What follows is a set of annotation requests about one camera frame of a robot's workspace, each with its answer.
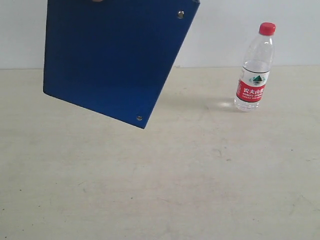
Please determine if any clear water bottle red label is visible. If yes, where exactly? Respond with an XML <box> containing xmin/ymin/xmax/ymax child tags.
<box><xmin>234</xmin><ymin>22</ymin><xmax>276</xmax><ymax>112</ymax></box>

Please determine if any blue binder folder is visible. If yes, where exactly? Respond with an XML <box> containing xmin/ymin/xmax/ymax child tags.
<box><xmin>43</xmin><ymin>0</ymin><xmax>200</xmax><ymax>129</ymax></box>

